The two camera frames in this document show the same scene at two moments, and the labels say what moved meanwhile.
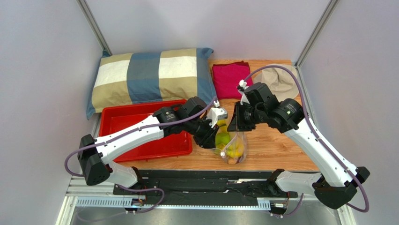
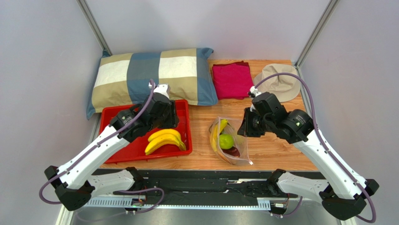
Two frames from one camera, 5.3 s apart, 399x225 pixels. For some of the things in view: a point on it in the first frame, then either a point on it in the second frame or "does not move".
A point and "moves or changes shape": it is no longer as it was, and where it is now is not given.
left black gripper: [208, 141] → [173, 120]
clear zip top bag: [231, 146] moves or changes shape
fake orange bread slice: [231, 161] → [232, 151]
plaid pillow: [125, 78] does not move
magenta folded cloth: [226, 76] does not move
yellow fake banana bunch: [235, 150] → [164, 137]
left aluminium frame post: [88, 13] does not move
